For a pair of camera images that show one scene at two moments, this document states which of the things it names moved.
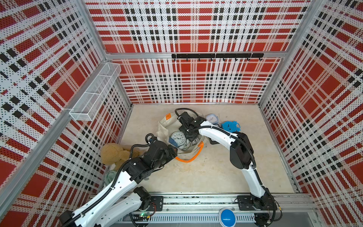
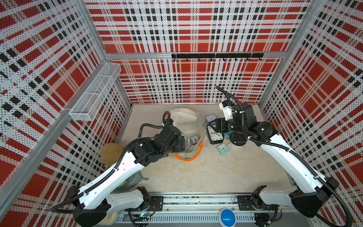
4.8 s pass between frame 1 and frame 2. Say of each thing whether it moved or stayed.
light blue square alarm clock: stayed
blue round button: stayed
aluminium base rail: stayed
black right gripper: moved
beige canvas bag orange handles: moved
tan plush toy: stayed
